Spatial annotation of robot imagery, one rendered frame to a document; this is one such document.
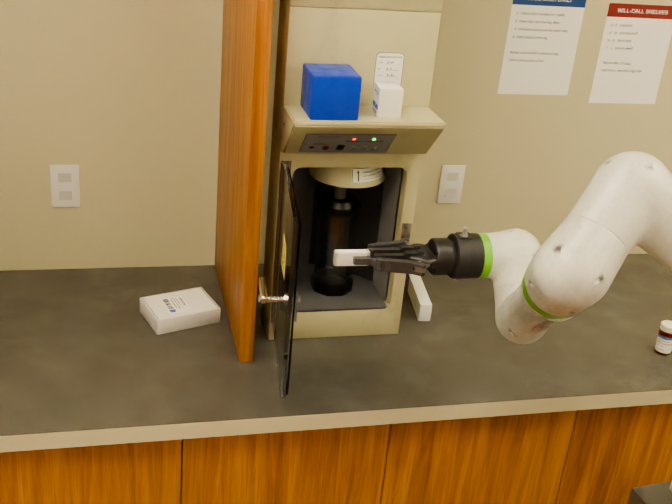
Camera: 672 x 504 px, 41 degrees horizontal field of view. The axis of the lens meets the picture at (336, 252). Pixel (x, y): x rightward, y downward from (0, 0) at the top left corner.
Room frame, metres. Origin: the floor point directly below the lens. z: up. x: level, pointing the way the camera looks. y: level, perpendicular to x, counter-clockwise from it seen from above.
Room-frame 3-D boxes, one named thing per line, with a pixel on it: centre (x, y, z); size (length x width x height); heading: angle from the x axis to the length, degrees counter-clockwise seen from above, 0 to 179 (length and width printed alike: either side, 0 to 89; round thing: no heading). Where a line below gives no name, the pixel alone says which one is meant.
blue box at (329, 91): (1.79, 0.04, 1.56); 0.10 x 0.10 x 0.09; 16
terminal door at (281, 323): (1.66, 0.10, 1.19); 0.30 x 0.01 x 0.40; 9
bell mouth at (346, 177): (1.97, -0.01, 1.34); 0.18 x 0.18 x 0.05
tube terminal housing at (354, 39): (1.98, 0.02, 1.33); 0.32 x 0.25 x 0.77; 106
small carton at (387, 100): (1.82, -0.08, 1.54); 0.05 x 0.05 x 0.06; 12
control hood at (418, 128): (1.81, -0.03, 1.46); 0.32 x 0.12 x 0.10; 106
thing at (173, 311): (1.89, 0.36, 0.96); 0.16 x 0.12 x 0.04; 123
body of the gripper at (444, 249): (1.64, -0.18, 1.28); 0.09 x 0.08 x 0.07; 105
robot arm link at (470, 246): (1.66, -0.25, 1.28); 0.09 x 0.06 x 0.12; 15
